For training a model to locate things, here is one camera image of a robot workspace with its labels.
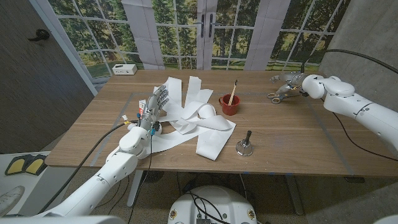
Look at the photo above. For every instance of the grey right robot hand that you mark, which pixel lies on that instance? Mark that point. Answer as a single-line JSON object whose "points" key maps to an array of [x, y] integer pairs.
{"points": [[292, 81]]}

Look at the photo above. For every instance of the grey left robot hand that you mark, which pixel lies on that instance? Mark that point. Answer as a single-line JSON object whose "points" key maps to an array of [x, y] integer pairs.
{"points": [[152, 107]]}

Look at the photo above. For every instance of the grey yellow scissors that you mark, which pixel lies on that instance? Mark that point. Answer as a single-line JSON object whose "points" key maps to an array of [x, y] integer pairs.
{"points": [[281, 97]]}

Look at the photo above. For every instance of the white receipt paper strip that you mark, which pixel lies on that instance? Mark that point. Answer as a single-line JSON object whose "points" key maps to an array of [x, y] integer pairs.
{"points": [[214, 140]]}

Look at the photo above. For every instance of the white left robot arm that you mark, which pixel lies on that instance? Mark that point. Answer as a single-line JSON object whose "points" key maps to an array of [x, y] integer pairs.
{"points": [[118, 165]]}

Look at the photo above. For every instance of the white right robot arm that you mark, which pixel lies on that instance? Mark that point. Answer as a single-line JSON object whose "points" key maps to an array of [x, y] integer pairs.
{"points": [[357, 105]]}

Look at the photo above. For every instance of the bamboo toothbrush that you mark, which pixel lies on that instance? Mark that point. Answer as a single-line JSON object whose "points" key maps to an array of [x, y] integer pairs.
{"points": [[233, 91]]}

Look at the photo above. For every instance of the red cup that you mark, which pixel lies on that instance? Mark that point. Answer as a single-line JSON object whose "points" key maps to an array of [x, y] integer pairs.
{"points": [[230, 109]]}

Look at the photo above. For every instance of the white power strip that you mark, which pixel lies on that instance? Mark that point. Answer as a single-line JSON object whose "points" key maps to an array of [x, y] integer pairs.
{"points": [[124, 69]]}

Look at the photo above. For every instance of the printed forest window backdrop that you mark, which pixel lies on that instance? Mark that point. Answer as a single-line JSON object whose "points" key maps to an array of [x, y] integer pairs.
{"points": [[233, 37]]}

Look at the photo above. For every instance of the white table leg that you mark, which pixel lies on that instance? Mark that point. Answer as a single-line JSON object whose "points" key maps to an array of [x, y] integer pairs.
{"points": [[135, 189], [294, 196]]}

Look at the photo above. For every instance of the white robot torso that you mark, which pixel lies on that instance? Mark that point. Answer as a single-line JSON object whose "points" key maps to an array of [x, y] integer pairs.
{"points": [[217, 202]]}

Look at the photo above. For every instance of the white sneaker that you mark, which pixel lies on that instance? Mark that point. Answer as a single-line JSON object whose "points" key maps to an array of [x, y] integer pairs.
{"points": [[9, 199]]}

